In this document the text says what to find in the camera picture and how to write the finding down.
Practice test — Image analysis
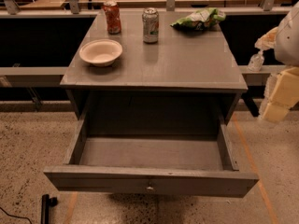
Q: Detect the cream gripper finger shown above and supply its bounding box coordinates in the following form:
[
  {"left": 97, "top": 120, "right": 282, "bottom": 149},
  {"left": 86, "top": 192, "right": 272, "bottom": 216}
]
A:
[
  {"left": 262, "top": 104, "right": 289, "bottom": 123},
  {"left": 270, "top": 67, "right": 299, "bottom": 107}
]

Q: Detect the silver 7up can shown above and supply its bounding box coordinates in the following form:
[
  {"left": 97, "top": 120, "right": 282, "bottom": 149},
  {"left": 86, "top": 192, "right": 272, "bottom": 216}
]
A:
[{"left": 142, "top": 7, "right": 159, "bottom": 44}]

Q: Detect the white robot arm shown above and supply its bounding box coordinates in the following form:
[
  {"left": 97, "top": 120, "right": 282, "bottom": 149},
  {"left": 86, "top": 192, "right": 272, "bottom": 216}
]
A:
[{"left": 255, "top": 2, "right": 299, "bottom": 123}]

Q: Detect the open grey top drawer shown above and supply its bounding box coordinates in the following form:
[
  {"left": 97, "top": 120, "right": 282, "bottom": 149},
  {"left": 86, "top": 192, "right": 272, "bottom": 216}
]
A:
[{"left": 44, "top": 108, "right": 259, "bottom": 198}]

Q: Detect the red soda can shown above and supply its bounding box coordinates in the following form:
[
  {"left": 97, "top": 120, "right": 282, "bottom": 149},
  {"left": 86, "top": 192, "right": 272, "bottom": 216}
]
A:
[{"left": 103, "top": 1, "right": 121, "bottom": 35}]

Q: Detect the clear sanitizer bottle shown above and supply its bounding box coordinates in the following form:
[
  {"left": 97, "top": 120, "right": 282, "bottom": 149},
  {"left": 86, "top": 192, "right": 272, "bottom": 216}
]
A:
[{"left": 248, "top": 50, "right": 264, "bottom": 72}]

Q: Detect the grey wooden cabinet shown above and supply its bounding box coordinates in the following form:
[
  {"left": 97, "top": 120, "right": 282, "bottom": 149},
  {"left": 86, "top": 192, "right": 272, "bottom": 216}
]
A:
[{"left": 59, "top": 8, "right": 249, "bottom": 135}]

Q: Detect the green chip bag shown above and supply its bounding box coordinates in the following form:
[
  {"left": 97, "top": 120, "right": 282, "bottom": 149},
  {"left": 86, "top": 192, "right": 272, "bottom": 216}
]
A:
[{"left": 171, "top": 7, "right": 226, "bottom": 31}]

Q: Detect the white paper bowl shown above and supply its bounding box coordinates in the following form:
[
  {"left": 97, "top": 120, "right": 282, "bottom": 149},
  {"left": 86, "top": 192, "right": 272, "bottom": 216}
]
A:
[{"left": 79, "top": 39, "right": 122, "bottom": 67}]

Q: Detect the black floor stand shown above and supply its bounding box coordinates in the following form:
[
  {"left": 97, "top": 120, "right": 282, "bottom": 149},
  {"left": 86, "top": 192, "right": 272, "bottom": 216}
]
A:
[{"left": 40, "top": 194, "right": 58, "bottom": 224}]

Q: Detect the black floor cable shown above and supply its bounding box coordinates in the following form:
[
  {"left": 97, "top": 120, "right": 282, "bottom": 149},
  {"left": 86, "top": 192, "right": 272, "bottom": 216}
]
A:
[{"left": 0, "top": 206, "right": 34, "bottom": 224}]

